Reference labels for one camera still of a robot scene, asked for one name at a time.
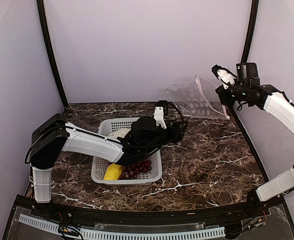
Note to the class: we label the white slotted cable duct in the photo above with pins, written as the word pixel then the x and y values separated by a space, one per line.
pixel 125 232

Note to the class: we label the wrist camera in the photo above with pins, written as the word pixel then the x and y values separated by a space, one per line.
pixel 160 111
pixel 224 75

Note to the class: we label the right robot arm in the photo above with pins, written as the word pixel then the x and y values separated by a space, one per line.
pixel 244 87

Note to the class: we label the white plastic basket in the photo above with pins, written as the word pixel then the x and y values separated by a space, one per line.
pixel 99 165

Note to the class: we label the white toy cauliflower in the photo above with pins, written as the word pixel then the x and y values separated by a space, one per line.
pixel 121 133

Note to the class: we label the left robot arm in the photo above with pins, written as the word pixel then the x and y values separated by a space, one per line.
pixel 146 136

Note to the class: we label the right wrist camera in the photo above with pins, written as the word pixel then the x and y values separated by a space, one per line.
pixel 224 75

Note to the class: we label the yellow toy fruit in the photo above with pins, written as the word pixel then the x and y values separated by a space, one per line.
pixel 113 172

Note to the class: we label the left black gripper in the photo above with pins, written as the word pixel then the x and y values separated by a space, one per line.
pixel 176 134

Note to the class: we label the right black frame post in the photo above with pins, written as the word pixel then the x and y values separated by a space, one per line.
pixel 250 31

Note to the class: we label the dark red toy grapes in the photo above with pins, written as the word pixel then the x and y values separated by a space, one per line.
pixel 134 171

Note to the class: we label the black frame post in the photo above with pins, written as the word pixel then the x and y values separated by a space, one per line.
pixel 50 52
pixel 250 31

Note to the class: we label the black front rail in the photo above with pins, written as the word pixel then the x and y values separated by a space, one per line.
pixel 225 215

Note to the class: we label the clear zip top bag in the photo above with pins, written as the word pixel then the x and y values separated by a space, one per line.
pixel 197 99

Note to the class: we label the left black frame post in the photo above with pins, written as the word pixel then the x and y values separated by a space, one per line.
pixel 50 52

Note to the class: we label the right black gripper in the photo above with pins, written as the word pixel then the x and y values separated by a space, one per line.
pixel 225 99

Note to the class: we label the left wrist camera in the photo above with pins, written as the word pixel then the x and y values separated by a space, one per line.
pixel 160 111

